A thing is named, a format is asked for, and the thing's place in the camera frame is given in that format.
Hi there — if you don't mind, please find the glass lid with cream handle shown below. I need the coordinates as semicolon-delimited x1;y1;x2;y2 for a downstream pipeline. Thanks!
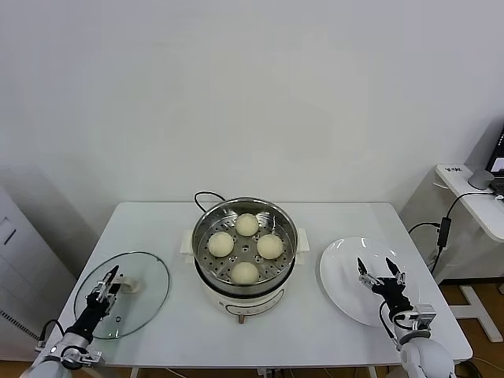
72;251;171;340

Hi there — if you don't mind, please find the white side desk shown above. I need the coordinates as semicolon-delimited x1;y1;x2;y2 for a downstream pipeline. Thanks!
434;163;504;342

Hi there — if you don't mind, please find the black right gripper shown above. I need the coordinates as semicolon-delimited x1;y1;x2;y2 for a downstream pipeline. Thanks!
356;258;414;316

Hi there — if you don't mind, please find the white cabinet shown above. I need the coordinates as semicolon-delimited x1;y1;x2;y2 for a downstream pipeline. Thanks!
0;188;78;347

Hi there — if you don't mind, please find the white round plate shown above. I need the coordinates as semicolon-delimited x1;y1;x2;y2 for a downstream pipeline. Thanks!
318;235;421;328

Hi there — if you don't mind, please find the stainless steel steamer basket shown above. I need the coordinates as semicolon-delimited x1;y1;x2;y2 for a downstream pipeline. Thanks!
190;198;298;285

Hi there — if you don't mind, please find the black power adapter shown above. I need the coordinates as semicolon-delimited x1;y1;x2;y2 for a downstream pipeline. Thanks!
435;214;450;248

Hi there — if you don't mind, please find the black laptop charging cable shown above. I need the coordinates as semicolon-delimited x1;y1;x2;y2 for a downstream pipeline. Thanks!
444;191;495;218

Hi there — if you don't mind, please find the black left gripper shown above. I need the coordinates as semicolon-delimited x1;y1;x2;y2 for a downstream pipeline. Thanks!
70;265;119;340

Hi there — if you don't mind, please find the white electric cooker pot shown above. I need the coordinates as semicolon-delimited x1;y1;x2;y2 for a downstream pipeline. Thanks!
180;227;310;326

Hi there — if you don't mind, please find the black curved adapter cable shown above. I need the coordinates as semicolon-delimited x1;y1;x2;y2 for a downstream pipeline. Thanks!
406;221;439;234

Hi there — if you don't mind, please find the black hanging adapter cable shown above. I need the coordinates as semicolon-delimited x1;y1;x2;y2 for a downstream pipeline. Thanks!
428;246;443;275

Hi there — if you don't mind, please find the black cooker power cable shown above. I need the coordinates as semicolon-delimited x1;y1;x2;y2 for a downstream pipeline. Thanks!
192;191;225;217

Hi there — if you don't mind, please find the white steamed baozi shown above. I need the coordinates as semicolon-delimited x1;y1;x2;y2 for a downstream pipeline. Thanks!
206;231;234;258
230;261;260;287
235;213;260;238
256;234;285;260

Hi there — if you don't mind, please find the grey round desk gadget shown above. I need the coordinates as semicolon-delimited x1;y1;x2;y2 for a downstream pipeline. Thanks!
468;169;495;191

